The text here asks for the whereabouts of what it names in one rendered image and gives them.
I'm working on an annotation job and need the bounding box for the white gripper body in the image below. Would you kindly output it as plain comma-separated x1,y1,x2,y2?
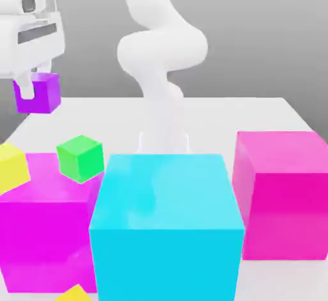
0,12,65,78

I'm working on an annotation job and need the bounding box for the small purple cube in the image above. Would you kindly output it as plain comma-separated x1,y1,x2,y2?
12,72,62,115

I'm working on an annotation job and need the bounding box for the small yellow cube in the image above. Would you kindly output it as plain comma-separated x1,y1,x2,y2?
0,142,31,196
53,284,93,301

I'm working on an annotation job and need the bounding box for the small green cube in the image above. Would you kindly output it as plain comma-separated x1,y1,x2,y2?
56,134,105,184

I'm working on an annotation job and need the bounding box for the large magenta box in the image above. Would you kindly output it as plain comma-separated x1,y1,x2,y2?
0,152,106,295

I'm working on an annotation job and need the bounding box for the large cyan box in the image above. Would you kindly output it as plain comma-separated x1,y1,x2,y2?
88,153,246,301

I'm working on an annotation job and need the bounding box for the large pink box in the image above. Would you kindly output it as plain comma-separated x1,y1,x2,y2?
231,130,328,261

